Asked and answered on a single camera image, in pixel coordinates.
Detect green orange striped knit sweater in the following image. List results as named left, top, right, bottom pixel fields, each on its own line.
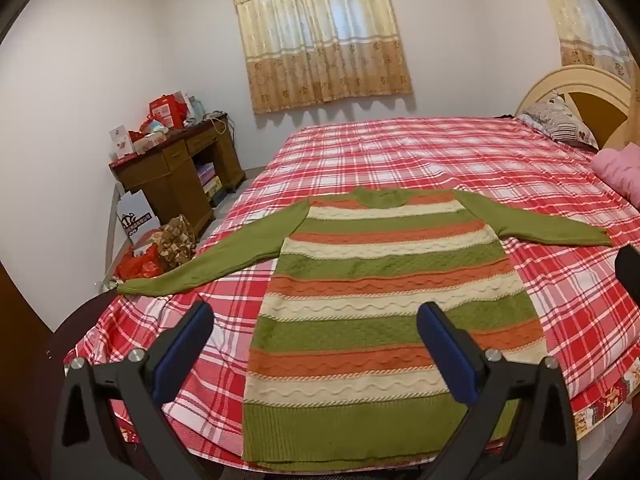
left=117, top=186, right=615, bottom=472

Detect red plastic bag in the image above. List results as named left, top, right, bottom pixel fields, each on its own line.
left=115, top=244, right=165, bottom=282

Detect striped patterned pillow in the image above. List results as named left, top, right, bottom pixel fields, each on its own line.
left=517, top=91, right=599, bottom=150

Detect white tissue box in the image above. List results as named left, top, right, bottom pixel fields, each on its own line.
left=132, top=129, right=168, bottom=155

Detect bed with red plaid sheet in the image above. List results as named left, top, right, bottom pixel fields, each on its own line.
left=62, top=116, right=640, bottom=476

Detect beige patterned window curtain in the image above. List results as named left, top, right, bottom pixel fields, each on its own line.
left=537, top=0, right=640, bottom=86
left=230, top=0, right=415, bottom=116

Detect pink cloth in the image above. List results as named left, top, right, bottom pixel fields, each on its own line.
left=591, top=143, right=640, bottom=204

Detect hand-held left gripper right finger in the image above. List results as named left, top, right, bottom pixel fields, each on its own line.
left=416, top=301, right=581, bottom=480

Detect white paper bag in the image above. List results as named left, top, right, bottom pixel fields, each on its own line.
left=116, top=191, right=162, bottom=247

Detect red gift box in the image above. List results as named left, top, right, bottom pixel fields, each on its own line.
left=148, top=95, right=189, bottom=129

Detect boxes under desk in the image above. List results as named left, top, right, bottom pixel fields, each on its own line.
left=197, top=162, right=224, bottom=197

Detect white card box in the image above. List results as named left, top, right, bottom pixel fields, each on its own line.
left=109, top=124, right=136, bottom=162

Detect cream wooden headboard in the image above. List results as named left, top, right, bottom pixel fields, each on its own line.
left=515, top=64, right=640, bottom=151

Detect brown wooden desk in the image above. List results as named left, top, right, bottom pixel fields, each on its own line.
left=109, top=114, right=247, bottom=241

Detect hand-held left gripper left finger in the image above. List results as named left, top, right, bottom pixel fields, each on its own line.
left=52, top=301, right=216, bottom=480

